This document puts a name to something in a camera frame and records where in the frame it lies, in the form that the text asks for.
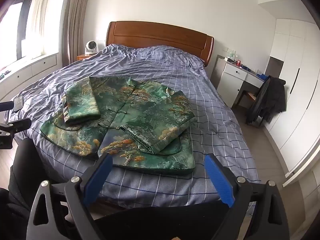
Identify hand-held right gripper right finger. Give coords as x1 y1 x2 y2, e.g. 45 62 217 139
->
204 154 294 240

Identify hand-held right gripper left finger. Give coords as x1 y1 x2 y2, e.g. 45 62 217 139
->
26 152 113 240

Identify green patterned padded jacket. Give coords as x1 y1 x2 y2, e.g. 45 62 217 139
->
40 76 197 174

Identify black smartphone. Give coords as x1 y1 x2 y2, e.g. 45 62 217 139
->
14 95 24 112

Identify person's black pants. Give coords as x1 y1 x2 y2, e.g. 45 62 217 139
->
0 137 255 240

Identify white window drawer cabinet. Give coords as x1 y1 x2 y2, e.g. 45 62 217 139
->
0 54 59 100

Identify window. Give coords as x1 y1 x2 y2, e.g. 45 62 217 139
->
0 0 34 68

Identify white sheer curtain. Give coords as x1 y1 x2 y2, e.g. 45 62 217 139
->
25 0 52 58

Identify wooden chair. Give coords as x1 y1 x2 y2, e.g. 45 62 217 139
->
237 90 263 128

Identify white desk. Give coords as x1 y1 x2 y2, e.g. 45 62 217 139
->
216 61 265 108

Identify black coat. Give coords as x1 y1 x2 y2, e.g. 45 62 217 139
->
246 76 287 125

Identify brown curtain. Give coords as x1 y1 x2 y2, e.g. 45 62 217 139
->
62 0 94 64

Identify white wardrobe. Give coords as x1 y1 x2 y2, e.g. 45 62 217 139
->
264 19 320 180

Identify blue checked bed cover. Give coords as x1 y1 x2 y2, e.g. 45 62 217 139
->
7 44 259 209

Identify wooden bed headboard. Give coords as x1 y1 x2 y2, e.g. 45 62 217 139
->
106 21 215 67

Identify white security camera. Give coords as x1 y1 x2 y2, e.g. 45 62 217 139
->
84 41 98 55

